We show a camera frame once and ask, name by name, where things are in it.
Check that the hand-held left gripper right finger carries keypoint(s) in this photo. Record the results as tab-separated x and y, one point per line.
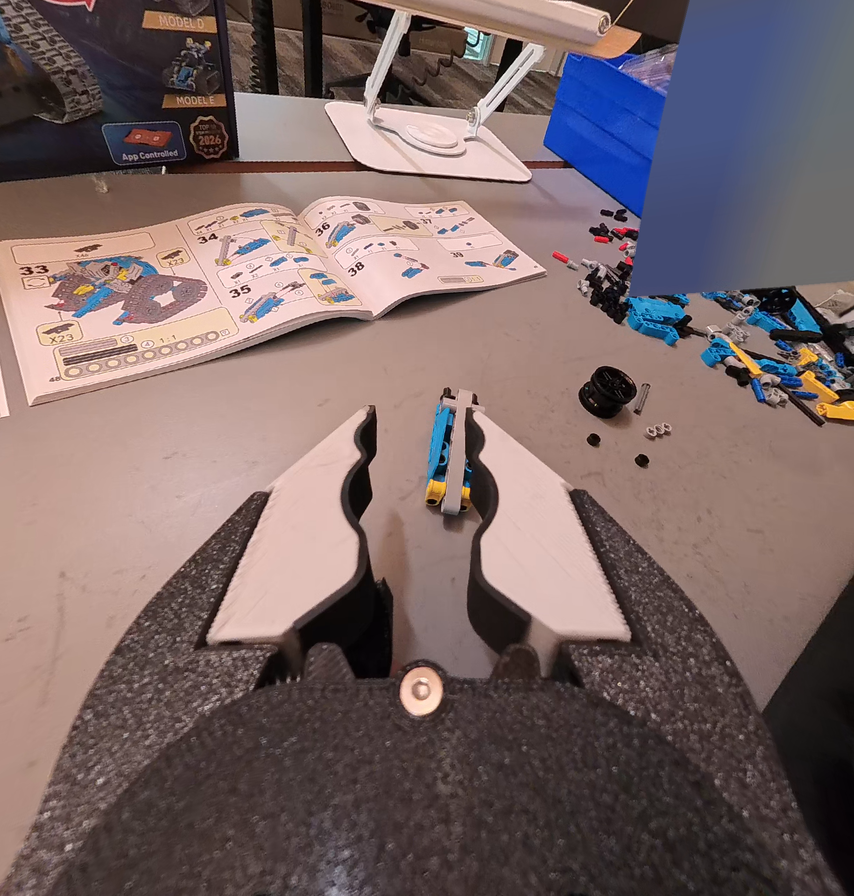
546	560

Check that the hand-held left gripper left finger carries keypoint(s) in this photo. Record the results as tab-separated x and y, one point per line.
294	560

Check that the blue grey brick assembly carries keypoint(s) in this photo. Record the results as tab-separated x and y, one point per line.
441	448

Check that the black spoked wheel rim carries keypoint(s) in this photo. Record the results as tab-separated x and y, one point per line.
607	392

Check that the grey axle rod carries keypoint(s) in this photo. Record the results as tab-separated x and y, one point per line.
644	397

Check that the pile of toy brick parts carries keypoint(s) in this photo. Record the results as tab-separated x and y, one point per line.
651	318

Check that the grey desk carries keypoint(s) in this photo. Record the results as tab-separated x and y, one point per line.
188	525

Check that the black desk leg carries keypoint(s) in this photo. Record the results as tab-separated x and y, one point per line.
313	49
262	49

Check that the instruction booklet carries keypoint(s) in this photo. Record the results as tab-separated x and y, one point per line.
188	315

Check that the person's leg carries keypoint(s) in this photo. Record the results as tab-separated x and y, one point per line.
833	735

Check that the white laptop stand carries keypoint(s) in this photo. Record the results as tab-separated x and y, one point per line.
427	157

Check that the blue storage bin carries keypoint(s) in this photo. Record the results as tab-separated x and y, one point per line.
595	133

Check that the wooden board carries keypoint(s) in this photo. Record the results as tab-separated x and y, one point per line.
623	43

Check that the toy set box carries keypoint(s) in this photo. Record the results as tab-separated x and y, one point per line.
83	70

